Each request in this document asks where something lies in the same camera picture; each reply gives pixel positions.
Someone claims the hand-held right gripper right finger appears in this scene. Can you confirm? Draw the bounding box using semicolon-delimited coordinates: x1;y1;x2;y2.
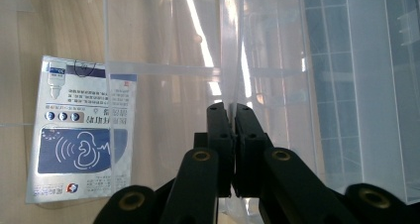
232;102;275;199

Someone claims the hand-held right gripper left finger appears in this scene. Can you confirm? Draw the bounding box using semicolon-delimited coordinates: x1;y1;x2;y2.
192;101;237;199

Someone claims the clear plastic storage box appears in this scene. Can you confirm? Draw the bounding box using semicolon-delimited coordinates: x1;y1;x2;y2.
102;0;420;224

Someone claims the white and blue medicine box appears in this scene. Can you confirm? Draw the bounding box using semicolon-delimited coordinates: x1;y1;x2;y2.
25;54;139;205

